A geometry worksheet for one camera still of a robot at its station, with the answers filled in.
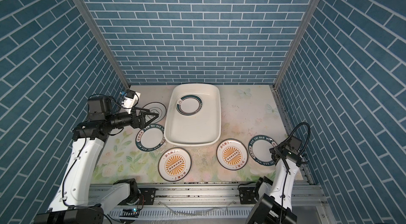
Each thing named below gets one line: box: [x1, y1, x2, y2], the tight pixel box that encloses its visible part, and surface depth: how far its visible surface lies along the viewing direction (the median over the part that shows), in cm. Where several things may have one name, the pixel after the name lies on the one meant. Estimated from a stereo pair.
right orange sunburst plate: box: [216, 138, 249, 171], surface depth 88 cm
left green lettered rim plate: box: [135, 124, 166, 153], surface depth 93 cm
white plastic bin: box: [163, 82, 222, 147], surface depth 104 cm
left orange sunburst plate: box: [157, 146, 192, 183], surface depth 84 cm
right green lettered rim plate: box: [247, 134, 279, 167], surface depth 93 cm
